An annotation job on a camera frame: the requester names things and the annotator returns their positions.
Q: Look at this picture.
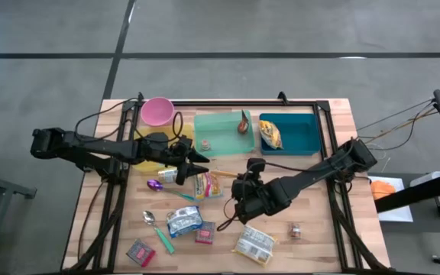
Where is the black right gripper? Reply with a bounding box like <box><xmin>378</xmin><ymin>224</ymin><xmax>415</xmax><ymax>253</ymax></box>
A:
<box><xmin>230</xmin><ymin>157</ymin><xmax>283</xmax><ymax>226</ymax></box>

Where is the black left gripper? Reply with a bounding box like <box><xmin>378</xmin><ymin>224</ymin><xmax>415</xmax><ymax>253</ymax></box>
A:
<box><xmin>165</xmin><ymin>134</ymin><xmax>211</xmax><ymax>187</ymax></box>

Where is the orange red snack bag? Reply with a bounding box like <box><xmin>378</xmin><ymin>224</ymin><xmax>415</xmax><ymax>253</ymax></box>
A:
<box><xmin>193</xmin><ymin>171</ymin><xmax>224</xmax><ymax>201</ymax></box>

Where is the herb spice jar white label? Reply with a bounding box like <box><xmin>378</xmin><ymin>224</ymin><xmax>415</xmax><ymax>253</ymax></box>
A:
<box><xmin>157</xmin><ymin>168</ymin><xmax>179</xmax><ymax>184</ymax></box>

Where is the purple spoon teal handle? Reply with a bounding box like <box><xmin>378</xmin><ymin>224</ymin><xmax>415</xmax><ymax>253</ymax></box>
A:
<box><xmin>146</xmin><ymin>179</ymin><xmax>198</xmax><ymax>202</ymax></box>

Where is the smoked paprika tin red lid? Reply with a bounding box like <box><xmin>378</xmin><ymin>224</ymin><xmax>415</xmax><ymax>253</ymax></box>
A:
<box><xmin>195</xmin><ymin>220</ymin><xmax>217</xmax><ymax>245</ymax></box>

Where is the white yellow snack bag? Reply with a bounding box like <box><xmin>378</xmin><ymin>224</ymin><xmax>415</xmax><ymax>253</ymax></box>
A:
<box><xmin>231</xmin><ymin>223</ymin><xmax>278</xmax><ymax>267</ymax></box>

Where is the blue white snack bag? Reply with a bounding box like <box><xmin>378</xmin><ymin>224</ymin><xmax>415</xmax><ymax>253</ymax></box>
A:
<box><xmin>166</xmin><ymin>205</ymin><xmax>205</xmax><ymax>239</ymax></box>

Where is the brown chocolate wrapper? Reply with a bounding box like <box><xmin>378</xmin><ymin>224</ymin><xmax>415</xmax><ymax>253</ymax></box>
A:
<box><xmin>237</xmin><ymin>109</ymin><xmax>251</xmax><ymax>135</ymax></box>

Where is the light green plastic bin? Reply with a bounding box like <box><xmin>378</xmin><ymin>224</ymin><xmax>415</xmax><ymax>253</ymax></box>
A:
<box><xmin>193</xmin><ymin>110</ymin><xmax>257</xmax><ymax>157</ymax></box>

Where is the yellow plastic bin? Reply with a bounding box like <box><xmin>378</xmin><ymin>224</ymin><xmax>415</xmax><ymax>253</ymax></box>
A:
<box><xmin>131</xmin><ymin>124</ymin><xmax>194</xmax><ymax>173</ymax></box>

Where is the pink plastic bowl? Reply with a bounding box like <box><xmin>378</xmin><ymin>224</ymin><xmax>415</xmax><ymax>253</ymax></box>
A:
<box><xmin>140</xmin><ymin>96</ymin><xmax>176</xmax><ymax>127</ymax></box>

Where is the teal blue plastic bin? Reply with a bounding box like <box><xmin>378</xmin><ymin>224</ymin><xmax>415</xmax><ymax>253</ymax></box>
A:
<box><xmin>258</xmin><ymin>112</ymin><xmax>322</xmax><ymax>157</ymax></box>

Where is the red grey packet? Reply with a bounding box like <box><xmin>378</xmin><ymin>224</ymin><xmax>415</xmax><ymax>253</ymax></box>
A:
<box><xmin>125</xmin><ymin>238</ymin><xmax>157</xmax><ymax>268</ymax></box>

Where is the orange object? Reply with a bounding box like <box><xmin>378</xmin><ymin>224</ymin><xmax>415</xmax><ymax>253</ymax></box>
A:
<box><xmin>370</xmin><ymin>180</ymin><xmax>397</xmax><ymax>201</ymax></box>

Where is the white paper sheet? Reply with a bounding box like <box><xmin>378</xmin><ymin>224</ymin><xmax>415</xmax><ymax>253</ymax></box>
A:
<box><xmin>367</xmin><ymin>175</ymin><xmax>414</xmax><ymax>223</ymax></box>

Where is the white plastic container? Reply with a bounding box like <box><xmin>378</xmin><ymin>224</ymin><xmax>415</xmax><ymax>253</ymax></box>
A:
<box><xmin>409</xmin><ymin>170</ymin><xmax>440</xmax><ymax>188</ymax></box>

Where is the grey metal cart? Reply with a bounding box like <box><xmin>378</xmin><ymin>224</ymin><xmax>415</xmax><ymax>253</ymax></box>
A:
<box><xmin>0</xmin><ymin>167</ymin><xmax>37</xmax><ymax>275</ymax></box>

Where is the grey side table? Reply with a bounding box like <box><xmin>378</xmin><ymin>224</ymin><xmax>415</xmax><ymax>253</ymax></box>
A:
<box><xmin>368</xmin><ymin>172</ymin><xmax>440</xmax><ymax>275</ymax></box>

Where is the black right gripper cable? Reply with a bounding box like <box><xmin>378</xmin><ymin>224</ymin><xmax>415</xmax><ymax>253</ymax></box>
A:
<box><xmin>215</xmin><ymin>196</ymin><xmax>244</xmax><ymax>233</ymax></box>

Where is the black aluminium table frame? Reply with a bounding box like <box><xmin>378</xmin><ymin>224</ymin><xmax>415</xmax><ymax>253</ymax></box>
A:
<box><xmin>66</xmin><ymin>91</ymin><xmax>393</xmax><ymax>274</ymax></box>

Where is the metal spoon green handle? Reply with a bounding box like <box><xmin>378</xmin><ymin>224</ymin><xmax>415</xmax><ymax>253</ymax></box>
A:
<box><xmin>141</xmin><ymin>209</ymin><xmax>176</xmax><ymax>255</ymax></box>

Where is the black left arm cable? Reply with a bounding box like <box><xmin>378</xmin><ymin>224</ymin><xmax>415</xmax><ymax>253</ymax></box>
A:
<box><xmin>74</xmin><ymin>97</ymin><xmax>141</xmax><ymax>133</ymax></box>

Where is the brown cable along table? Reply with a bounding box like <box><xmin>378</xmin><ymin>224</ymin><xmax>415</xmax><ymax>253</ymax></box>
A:
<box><xmin>76</xmin><ymin>179</ymin><xmax>106</xmax><ymax>263</ymax></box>

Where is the thin straight stand cable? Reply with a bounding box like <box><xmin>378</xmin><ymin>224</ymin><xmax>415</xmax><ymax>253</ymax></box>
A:
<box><xmin>357</xmin><ymin>98</ymin><xmax>437</xmax><ymax>131</ymax></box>

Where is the thin curved stand cable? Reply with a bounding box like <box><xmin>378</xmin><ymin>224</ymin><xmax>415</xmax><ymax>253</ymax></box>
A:
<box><xmin>375</xmin><ymin>101</ymin><xmax>435</xmax><ymax>152</ymax></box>

